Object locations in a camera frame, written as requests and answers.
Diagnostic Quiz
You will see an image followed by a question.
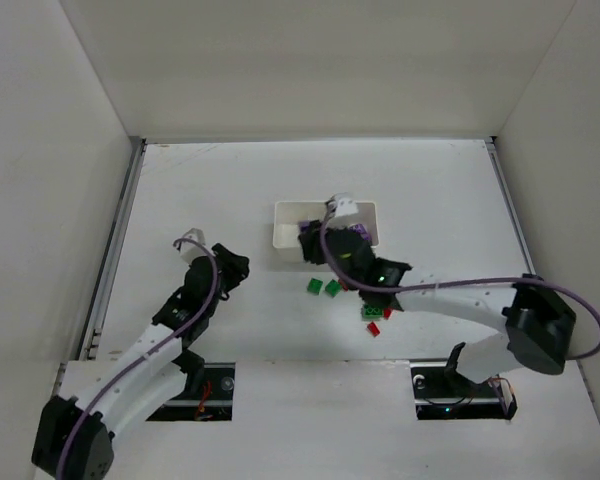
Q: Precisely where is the small purple curved lego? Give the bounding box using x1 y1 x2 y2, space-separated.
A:
350 224 372 242

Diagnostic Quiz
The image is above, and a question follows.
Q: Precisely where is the green square lego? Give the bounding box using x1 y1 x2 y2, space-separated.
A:
324 279 342 297
307 278 323 295

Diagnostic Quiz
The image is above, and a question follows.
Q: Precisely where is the green two-stud lego brick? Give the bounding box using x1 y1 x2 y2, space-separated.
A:
361 305 384 319

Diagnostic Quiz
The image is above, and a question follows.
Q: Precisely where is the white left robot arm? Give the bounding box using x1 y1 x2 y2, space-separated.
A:
31 238 250 479

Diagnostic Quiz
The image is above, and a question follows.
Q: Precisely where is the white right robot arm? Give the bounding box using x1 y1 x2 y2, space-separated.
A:
298 221 576 384

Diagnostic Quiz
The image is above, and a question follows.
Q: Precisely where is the small red lego lower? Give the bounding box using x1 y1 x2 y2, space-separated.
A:
367 322 381 337

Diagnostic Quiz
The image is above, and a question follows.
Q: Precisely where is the white divided plastic container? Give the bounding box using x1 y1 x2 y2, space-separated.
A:
272 201 380 263

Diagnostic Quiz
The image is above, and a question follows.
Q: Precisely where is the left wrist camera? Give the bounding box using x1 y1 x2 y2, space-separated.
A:
177 228 205 265

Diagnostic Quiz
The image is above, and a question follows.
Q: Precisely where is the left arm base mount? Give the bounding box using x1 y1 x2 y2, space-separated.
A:
147 351 236 422

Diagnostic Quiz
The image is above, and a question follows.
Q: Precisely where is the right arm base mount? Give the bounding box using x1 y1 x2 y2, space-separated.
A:
410 342 518 421

